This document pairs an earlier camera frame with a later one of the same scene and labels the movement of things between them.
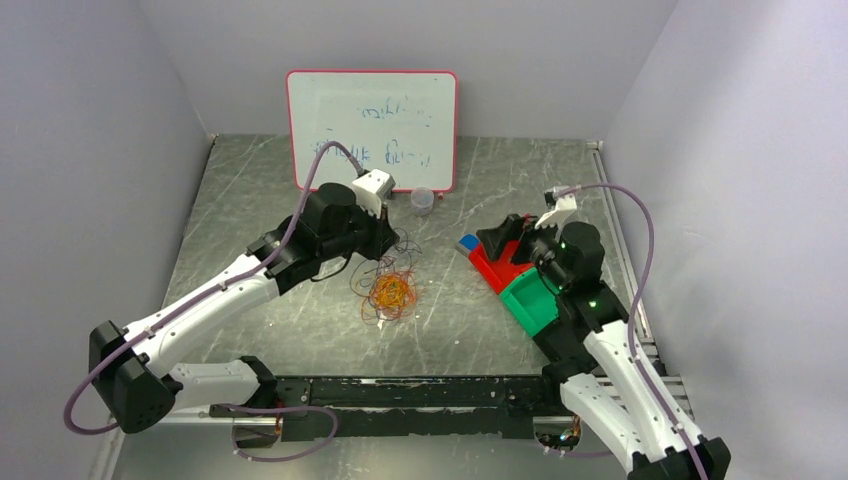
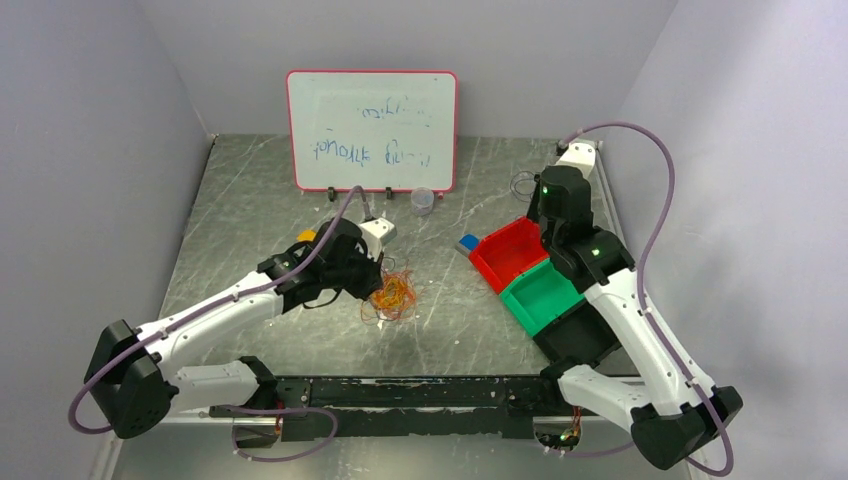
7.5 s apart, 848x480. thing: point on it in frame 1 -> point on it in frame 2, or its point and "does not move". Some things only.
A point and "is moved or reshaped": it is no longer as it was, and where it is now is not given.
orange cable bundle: x=392 y=296 does not move
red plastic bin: x=498 y=272 does not move
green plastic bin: x=532 y=303 does not move
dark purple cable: x=386 y=284 is moved or reshaped
